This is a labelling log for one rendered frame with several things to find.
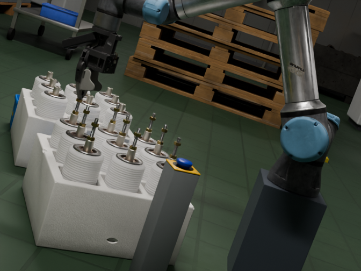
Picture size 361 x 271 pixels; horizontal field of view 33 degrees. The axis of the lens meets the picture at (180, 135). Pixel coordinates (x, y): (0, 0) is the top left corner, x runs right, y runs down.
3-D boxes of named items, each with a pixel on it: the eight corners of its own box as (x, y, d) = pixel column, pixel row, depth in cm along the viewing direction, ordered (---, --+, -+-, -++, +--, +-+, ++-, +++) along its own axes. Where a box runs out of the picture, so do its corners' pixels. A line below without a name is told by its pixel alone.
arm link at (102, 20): (91, 8, 169) (106, 12, 177) (86, 25, 170) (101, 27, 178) (113, 16, 167) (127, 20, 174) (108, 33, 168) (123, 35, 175)
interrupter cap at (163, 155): (152, 158, 173) (153, 155, 173) (139, 148, 178) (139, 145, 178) (173, 160, 178) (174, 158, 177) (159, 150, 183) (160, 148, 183)
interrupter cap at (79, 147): (84, 144, 163) (85, 142, 163) (106, 156, 160) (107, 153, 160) (66, 147, 156) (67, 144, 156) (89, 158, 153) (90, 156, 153)
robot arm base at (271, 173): (313, 186, 180) (326, 156, 178) (321, 202, 165) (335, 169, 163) (265, 170, 180) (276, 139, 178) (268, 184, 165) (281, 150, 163)
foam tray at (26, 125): (105, 152, 252) (117, 111, 249) (124, 189, 217) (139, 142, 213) (9, 130, 238) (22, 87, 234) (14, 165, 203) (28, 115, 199)
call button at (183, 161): (187, 166, 152) (189, 159, 151) (192, 172, 148) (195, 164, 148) (172, 163, 150) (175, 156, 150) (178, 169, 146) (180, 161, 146)
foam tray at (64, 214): (137, 207, 204) (153, 157, 200) (174, 266, 169) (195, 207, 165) (21, 186, 188) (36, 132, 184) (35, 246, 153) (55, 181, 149)
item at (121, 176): (132, 229, 165) (152, 168, 162) (100, 227, 160) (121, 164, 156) (117, 213, 173) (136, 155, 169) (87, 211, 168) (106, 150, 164)
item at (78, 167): (65, 202, 168) (84, 142, 164) (92, 218, 164) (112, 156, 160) (42, 208, 159) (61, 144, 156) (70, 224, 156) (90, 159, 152)
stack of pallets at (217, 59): (279, 113, 550) (316, 12, 530) (286, 131, 462) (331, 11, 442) (141, 65, 555) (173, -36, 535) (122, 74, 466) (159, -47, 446)
